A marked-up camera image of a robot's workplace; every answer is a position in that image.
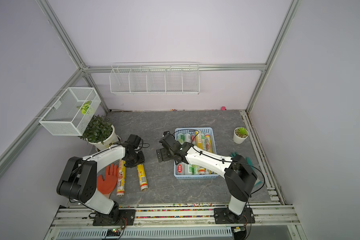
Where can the light blue plastic basket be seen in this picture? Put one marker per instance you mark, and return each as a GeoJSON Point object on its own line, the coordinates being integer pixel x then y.
{"type": "Point", "coordinates": [209, 174]}

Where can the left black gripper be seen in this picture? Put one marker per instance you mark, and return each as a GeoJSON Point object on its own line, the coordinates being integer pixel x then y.
{"type": "Point", "coordinates": [141, 160]}

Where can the green leaf in wire basket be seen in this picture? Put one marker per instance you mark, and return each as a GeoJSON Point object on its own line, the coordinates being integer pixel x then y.
{"type": "Point", "coordinates": [86, 108]}

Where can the aluminium rail frame front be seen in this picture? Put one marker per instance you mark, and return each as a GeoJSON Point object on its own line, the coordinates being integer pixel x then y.
{"type": "Point", "coordinates": [172, 221]}

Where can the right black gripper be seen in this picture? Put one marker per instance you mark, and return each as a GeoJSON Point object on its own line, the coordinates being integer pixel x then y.
{"type": "Point", "coordinates": [163, 155]}

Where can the small white potted succulent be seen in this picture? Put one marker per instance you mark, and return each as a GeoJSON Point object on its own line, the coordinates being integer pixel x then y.
{"type": "Point", "coordinates": [240, 134]}

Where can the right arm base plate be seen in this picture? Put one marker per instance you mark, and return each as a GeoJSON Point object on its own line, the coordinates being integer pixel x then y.
{"type": "Point", "coordinates": [228, 216]}

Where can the red orange work glove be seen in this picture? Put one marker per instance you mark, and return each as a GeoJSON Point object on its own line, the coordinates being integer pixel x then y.
{"type": "Point", "coordinates": [107, 183]}

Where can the white green wrap roll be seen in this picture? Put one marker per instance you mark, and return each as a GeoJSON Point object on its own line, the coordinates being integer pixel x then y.
{"type": "Point", "coordinates": [187, 168]}
{"type": "Point", "coordinates": [195, 168]}
{"type": "Point", "coordinates": [180, 166]}

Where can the white wire basket left wall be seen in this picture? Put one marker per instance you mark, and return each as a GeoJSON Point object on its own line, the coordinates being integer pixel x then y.
{"type": "Point", "coordinates": [63, 118]}

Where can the white wire shelf back wall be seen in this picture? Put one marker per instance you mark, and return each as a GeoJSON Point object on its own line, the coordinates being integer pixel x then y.
{"type": "Point", "coordinates": [158, 78]}

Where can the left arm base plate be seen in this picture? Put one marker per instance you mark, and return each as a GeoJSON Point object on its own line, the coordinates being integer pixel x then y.
{"type": "Point", "coordinates": [117, 217]}

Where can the yellow plastic wrap roll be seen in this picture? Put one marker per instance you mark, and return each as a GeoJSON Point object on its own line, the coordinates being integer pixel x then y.
{"type": "Point", "coordinates": [208, 143]}

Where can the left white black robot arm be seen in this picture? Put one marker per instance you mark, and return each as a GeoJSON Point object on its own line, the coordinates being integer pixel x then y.
{"type": "Point", "coordinates": [79, 178]}

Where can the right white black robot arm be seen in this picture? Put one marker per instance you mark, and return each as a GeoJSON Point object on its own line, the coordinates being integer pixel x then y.
{"type": "Point", "coordinates": [240, 177]}

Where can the green work glove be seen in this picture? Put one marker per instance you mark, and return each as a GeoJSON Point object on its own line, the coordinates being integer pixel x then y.
{"type": "Point", "coordinates": [249, 161]}

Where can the large potted green plant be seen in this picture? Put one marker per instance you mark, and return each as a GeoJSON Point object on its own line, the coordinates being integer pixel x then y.
{"type": "Point", "coordinates": [100, 133]}

